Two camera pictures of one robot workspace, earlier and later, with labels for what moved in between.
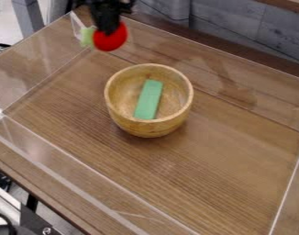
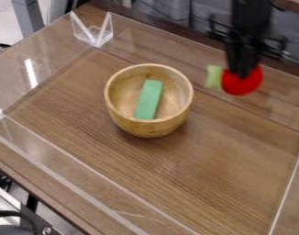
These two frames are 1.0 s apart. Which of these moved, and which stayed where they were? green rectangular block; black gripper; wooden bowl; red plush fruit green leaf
Moved: black gripper; red plush fruit green leaf
Stayed: wooden bowl; green rectangular block
